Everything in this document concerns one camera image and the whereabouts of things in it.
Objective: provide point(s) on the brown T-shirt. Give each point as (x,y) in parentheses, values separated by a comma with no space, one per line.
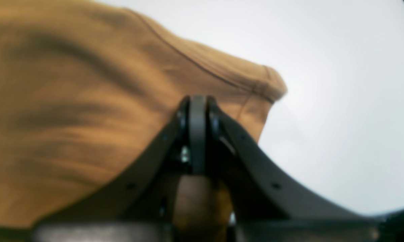
(85,87)

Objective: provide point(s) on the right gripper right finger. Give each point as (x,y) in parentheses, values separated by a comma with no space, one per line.
(269,205)

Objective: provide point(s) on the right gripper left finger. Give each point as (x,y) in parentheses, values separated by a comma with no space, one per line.
(138,205)

